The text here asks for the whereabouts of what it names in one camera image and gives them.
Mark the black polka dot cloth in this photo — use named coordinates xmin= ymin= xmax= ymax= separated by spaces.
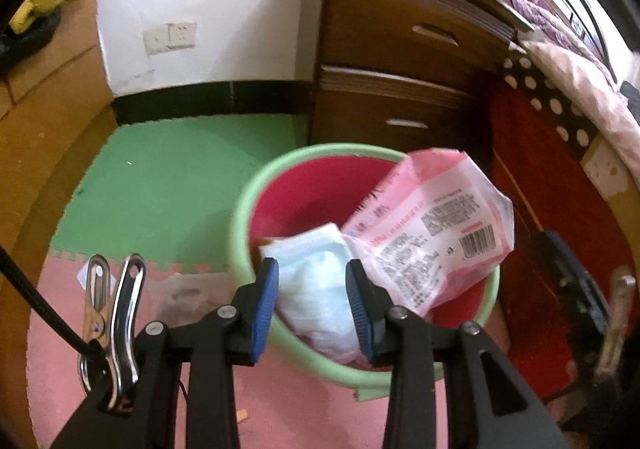
xmin=502 ymin=54 xmax=598 ymax=160

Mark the pink quilt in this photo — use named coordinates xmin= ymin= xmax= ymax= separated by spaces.
xmin=520 ymin=9 xmax=640 ymax=174

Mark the pink snack packet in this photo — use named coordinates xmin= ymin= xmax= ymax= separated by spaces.
xmin=340 ymin=148 xmax=516 ymax=320

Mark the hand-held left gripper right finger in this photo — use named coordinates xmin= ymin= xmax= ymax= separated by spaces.
xmin=346 ymin=258 xmax=571 ymax=449

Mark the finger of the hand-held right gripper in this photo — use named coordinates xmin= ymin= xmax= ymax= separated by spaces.
xmin=530 ymin=229 xmax=608 ymax=345

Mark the white wall switch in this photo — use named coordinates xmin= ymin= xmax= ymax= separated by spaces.
xmin=143 ymin=26 xmax=168 ymax=54

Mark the black bag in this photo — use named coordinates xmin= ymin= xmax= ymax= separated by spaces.
xmin=0 ymin=9 xmax=63 ymax=74

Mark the brown wooden nightstand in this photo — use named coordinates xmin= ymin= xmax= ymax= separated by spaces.
xmin=295 ymin=0 xmax=536 ymax=164

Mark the red bucket with green rim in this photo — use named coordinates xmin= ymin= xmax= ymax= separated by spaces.
xmin=227 ymin=143 xmax=501 ymax=402

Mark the cream patterned sheet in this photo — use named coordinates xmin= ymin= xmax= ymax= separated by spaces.
xmin=582 ymin=139 xmax=633 ymax=202

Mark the light blue packet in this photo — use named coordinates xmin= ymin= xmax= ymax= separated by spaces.
xmin=257 ymin=223 xmax=368 ymax=362

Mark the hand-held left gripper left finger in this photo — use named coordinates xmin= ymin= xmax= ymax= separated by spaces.
xmin=50 ymin=256 xmax=281 ymax=449

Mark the dark cloth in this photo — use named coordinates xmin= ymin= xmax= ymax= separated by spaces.
xmin=620 ymin=81 xmax=640 ymax=122

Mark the green foam mat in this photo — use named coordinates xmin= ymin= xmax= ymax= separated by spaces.
xmin=50 ymin=114 xmax=311 ymax=275

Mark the pink foam mat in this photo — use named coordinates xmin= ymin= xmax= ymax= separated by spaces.
xmin=25 ymin=254 xmax=511 ymax=449

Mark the black cable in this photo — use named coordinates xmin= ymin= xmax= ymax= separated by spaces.
xmin=0 ymin=246 xmax=108 ymax=370

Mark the white wall socket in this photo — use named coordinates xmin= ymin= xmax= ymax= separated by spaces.
xmin=167 ymin=20 xmax=197 ymax=50

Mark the brown nightstand drawer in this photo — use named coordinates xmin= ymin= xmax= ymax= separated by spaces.
xmin=322 ymin=0 xmax=518 ymax=84
xmin=312 ymin=66 xmax=481 ymax=154

